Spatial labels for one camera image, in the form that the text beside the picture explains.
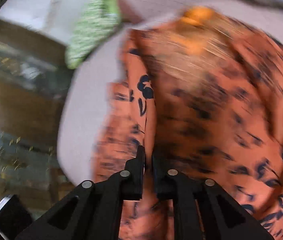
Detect green white patterned pillow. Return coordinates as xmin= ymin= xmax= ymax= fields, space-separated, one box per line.
xmin=65 ymin=0 xmax=122 ymax=69

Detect wooden glass-panel wardrobe door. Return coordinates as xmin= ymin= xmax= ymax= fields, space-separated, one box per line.
xmin=0 ymin=20 xmax=73 ymax=218

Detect pink quilted mattress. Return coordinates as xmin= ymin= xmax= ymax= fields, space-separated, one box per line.
xmin=57 ymin=0 xmax=283 ymax=185

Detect orange black floral blouse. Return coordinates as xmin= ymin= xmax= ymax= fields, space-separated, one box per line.
xmin=92 ymin=7 xmax=283 ymax=239

